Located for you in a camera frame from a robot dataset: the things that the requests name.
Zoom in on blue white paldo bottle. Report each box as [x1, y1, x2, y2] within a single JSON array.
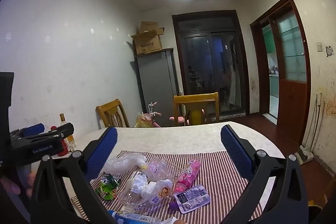
[[108, 210, 172, 224]]

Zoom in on red wooden kitchen door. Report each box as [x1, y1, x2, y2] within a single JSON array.
[[250, 0, 311, 144]]

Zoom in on dark sliding glass door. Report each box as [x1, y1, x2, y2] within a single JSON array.
[[172, 10, 250, 117]]

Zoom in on clear doll packaging wrapper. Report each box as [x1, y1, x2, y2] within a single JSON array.
[[117, 171, 173, 211]]

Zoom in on grey refrigerator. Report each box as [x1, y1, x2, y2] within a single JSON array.
[[134, 48, 179, 127]]

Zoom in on Galanz cardboard box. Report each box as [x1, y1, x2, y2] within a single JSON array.
[[131, 21, 165, 55]]

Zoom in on white dustpan with handles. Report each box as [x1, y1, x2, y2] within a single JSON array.
[[294, 93, 322, 165]]

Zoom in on clear liquor bottle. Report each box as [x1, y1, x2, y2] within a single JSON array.
[[59, 113, 77, 153]]

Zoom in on green snack wrapper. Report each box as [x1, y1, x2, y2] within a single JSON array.
[[95, 172, 121, 201]]

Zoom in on wooden chair at left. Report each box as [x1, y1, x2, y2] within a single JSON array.
[[96, 99, 130, 127]]

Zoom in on clear plastic bag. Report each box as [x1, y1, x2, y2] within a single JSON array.
[[102, 153, 147, 174]]

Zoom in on person's left hand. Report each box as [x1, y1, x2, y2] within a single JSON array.
[[1, 171, 36, 198]]

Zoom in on yellow plastic bag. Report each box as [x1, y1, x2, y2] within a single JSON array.
[[134, 113, 154, 128]]

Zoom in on wooden chair at far side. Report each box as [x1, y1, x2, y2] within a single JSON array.
[[173, 92, 220, 127]]

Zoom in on pink child tricycle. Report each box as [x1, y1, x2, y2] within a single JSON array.
[[139, 102, 194, 128]]

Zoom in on grey printed snack pouch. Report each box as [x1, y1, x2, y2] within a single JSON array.
[[169, 185, 211, 214]]

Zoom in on white wall switch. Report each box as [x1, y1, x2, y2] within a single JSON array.
[[316, 43, 323, 52]]

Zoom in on wooden chair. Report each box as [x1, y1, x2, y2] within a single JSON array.
[[173, 92, 220, 127], [96, 99, 130, 127]]

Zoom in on wall sticker notice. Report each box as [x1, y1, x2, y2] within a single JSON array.
[[326, 46, 334, 57]]

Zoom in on clear crushed plastic bottle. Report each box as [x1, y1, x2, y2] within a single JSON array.
[[141, 156, 182, 182]]

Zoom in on red liquor bottle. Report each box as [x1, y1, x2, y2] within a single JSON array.
[[50, 126, 68, 156]]

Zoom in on red striped cloth mat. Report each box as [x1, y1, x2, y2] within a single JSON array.
[[70, 150, 263, 224]]

